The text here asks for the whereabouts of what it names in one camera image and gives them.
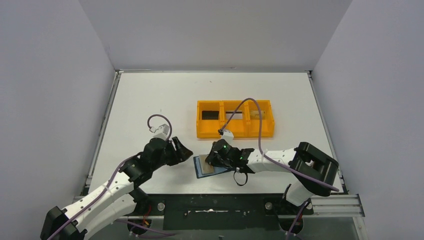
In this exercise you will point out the black VIP credit card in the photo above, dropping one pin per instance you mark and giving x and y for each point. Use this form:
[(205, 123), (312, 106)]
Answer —
[(210, 115)]

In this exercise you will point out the blue leather card holder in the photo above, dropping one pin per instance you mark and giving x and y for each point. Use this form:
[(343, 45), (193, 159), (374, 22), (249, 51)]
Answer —
[(198, 160)]

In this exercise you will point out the aluminium frame rail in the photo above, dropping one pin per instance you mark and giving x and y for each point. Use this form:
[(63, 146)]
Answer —
[(337, 206)]

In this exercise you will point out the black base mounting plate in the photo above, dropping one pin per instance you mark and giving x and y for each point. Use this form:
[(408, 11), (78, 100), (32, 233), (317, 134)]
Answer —
[(267, 211)]

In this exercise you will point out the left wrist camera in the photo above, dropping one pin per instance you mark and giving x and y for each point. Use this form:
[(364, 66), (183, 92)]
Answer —
[(161, 132)]

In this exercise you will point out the orange three-compartment tray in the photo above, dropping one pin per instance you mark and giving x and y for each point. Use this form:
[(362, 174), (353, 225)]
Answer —
[(235, 118)]

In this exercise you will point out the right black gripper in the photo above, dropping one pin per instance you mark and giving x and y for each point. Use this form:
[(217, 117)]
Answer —
[(212, 159)]

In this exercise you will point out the gold credit card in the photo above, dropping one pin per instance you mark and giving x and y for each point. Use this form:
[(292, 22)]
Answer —
[(207, 168), (257, 115)]

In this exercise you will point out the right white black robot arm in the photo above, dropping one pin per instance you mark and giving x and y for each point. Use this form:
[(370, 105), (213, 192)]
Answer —
[(314, 171)]

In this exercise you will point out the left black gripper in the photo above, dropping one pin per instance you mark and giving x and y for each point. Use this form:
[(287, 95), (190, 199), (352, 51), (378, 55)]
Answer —
[(173, 150)]

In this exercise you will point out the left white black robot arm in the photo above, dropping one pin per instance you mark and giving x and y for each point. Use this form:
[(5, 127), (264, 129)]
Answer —
[(117, 197)]

